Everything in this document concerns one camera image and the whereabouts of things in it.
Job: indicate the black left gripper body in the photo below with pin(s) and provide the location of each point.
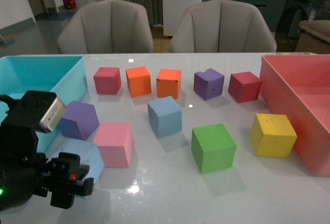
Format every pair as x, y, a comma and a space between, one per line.
25, 172

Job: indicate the light blue foam cube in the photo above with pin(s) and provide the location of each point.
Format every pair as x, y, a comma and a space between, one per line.
165, 116
88, 152

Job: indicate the purple foam cube near bin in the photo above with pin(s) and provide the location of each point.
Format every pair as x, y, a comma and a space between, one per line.
79, 121

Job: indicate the pink foam cube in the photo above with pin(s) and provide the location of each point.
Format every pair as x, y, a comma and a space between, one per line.
115, 142

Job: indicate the teal plastic bin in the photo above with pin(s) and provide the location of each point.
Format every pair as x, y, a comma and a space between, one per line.
63, 75

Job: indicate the crimson foam cube left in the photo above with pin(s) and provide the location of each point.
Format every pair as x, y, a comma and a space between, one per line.
107, 80

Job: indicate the orange foam cube left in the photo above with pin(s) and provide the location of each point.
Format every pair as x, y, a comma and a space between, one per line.
138, 81

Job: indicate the orange foam cube chipped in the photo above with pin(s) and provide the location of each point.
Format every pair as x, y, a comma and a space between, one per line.
168, 83

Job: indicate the beige chair left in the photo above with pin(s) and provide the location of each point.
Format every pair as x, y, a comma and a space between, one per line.
107, 27

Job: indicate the beige chair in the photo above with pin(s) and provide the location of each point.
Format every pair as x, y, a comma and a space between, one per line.
107, 27
222, 26

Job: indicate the green foam cube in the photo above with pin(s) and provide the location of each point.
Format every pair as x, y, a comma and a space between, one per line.
213, 148

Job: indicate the purple foam cube notched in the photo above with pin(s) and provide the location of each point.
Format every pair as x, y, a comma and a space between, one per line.
208, 84

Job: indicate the red foam cube right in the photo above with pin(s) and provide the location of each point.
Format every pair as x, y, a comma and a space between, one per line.
244, 86

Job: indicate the beige chair right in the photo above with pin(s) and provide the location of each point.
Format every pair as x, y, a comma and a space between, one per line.
222, 26

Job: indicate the yellow foam cube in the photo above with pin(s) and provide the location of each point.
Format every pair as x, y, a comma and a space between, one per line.
272, 135

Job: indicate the pink plastic bin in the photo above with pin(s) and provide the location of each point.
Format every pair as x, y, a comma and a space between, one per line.
298, 86

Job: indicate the beige cushion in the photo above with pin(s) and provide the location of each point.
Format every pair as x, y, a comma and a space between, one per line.
318, 28

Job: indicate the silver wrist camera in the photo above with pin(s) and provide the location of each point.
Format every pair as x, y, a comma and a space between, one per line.
38, 110

